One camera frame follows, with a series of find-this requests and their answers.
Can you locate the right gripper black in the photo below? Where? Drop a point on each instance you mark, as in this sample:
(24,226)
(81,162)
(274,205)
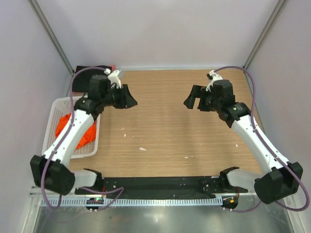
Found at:
(196,92)

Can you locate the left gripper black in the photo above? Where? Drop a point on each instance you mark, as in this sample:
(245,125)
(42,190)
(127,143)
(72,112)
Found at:
(126,99)

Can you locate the black t-shirt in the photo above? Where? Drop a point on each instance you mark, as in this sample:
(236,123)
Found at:
(85,80)

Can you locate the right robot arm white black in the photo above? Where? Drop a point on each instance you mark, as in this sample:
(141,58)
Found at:
(280,176)

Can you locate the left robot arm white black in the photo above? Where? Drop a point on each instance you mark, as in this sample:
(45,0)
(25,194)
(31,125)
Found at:
(50,170)

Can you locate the folded pink t-shirt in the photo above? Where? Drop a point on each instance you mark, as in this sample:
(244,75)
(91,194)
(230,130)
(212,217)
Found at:
(113,66)

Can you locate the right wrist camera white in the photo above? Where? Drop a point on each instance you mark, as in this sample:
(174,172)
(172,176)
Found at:
(212,76)

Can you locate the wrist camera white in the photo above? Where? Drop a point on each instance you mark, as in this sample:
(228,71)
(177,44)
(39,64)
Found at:
(114,77)
(212,76)

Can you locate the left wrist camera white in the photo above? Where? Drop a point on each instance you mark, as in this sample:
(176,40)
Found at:
(114,77)

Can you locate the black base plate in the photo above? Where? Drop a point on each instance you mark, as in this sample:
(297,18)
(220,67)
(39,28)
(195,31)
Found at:
(164,188)

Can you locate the white slotted cable duct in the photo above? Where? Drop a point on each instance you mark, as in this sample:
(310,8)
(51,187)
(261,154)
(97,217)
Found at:
(94,201)

